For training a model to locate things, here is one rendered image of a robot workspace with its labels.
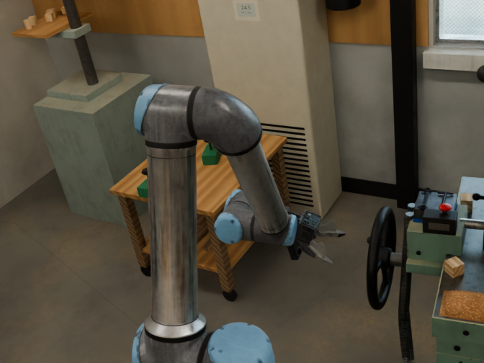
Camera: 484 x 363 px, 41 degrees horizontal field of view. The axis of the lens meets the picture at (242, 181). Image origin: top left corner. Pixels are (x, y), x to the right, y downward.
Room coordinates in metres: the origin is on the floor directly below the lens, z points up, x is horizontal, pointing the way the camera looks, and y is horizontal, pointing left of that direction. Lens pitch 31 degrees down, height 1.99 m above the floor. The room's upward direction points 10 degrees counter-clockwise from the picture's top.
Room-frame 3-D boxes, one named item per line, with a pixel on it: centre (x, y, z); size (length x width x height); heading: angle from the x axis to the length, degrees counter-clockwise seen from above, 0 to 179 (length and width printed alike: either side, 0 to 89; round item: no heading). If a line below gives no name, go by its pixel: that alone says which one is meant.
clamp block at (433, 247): (1.33, -0.48, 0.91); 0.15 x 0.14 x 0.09; 153
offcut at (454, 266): (1.18, -0.47, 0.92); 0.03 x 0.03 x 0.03; 16
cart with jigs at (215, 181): (2.61, 0.18, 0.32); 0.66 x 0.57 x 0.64; 144
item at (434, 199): (1.32, -0.47, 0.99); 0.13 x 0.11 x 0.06; 153
